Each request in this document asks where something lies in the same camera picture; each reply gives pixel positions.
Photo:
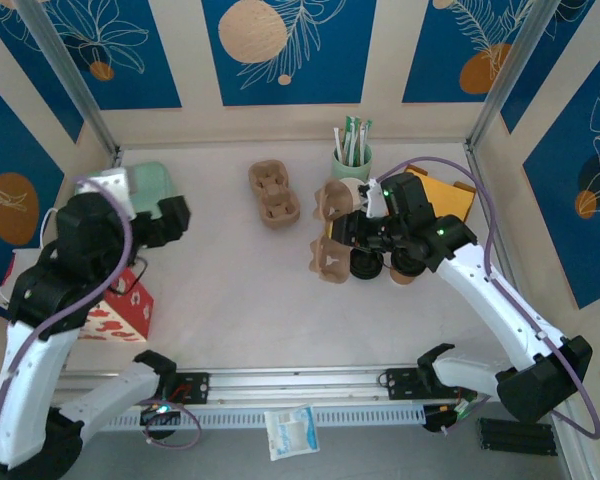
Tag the brown pulp cup carrier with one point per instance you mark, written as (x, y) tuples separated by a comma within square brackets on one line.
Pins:
[(332, 262), (274, 195)]

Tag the black lid stack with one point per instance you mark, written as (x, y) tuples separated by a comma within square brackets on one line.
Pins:
[(366, 267)]

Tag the white black paper cup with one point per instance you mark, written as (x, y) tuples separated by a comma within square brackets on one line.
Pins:
[(357, 184)]

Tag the brown paper cup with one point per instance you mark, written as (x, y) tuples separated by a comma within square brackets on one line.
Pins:
[(402, 280)]

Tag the red white paper bag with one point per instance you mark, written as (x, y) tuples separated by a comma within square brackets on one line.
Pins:
[(125, 310)]

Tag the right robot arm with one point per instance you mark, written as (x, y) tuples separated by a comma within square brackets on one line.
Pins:
[(480, 295)]

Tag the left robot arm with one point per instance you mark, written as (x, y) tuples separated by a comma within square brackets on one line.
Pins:
[(30, 380)]

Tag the mint green zip pouch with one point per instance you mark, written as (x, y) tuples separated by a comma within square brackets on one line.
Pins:
[(155, 185)]

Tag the mint green holder cup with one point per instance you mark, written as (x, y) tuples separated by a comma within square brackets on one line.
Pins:
[(350, 172)]

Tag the cardboard napkin tray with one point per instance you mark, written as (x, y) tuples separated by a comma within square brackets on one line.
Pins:
[(469, 189)]

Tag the green wrapped straw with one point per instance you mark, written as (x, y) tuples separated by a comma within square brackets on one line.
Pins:
[(349, 135), (356, 142)]

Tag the left controller board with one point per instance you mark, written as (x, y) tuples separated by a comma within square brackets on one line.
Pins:
[(160, 411)]

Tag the controller board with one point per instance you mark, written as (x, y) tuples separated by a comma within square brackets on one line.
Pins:
[(160, 411), (445, 417)]

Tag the right controller board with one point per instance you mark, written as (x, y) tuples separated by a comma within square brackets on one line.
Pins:
[(445, 417)]

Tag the white blue plastic packet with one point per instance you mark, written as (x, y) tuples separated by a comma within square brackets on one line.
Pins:
[(292, 432)]

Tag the black bar stack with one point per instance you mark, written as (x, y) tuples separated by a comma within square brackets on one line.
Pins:
[(517, 440)]

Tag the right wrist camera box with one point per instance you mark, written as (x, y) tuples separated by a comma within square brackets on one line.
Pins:
[(374, 200)]

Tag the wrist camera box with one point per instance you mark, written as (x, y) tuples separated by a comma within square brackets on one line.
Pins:
[(374, 200), (107, 187)]

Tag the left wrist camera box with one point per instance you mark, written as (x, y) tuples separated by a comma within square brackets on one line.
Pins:
[(107, 187)]

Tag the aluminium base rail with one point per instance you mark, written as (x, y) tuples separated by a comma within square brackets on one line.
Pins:
[(290, 382)]

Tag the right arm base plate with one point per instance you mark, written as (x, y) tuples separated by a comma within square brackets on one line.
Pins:
[(400, 382)]

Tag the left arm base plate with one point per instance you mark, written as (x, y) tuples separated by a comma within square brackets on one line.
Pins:
[(195, 387)]

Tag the left aluminium post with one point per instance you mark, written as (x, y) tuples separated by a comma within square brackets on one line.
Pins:
[(65, 70)]

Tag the aluminium post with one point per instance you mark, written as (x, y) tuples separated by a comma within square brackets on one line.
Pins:
[(65, 70), (510, 75)]

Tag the right aluminium post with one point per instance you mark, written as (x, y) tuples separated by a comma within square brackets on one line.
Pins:
[(510, 75)]

